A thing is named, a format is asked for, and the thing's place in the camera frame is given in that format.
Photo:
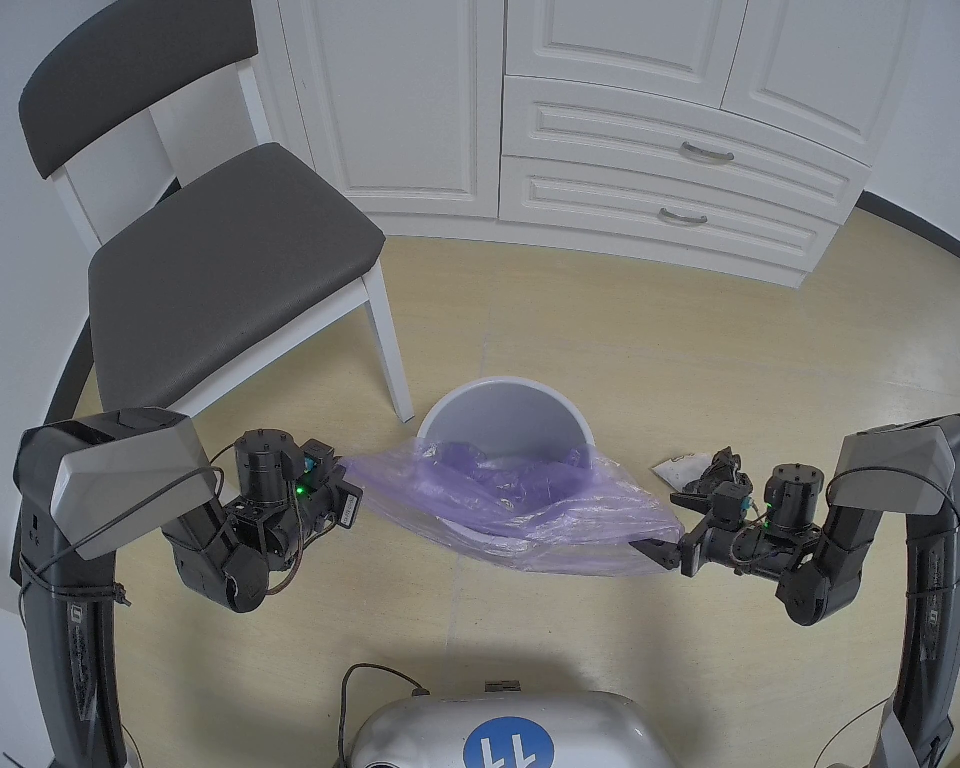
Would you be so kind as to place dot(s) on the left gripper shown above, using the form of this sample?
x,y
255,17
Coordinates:
x,y
337,510

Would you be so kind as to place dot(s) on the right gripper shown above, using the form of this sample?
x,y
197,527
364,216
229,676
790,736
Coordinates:
x,y
720,547

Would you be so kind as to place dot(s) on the white paper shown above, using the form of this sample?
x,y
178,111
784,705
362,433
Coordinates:
x,y
675,471

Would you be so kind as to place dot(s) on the purple plastic bag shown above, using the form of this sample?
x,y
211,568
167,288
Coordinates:
x,y
570,525

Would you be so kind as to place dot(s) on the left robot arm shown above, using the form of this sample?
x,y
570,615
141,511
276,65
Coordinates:
x,y
127,472

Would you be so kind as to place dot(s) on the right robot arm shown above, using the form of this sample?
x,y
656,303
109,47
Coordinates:
x,y
892,465

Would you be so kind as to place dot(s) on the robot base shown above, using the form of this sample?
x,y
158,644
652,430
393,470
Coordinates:
x,y
420,731

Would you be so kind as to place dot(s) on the white trash bin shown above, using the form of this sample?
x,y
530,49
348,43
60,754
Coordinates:
x,y
510,409

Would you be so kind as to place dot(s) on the white chair with grey seat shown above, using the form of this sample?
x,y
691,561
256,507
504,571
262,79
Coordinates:
x,y
225,270

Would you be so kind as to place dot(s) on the white wardrobe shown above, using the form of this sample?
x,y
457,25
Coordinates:
x,y
615,150

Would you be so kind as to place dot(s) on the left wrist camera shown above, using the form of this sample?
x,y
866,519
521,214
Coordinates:
x,y
319,461

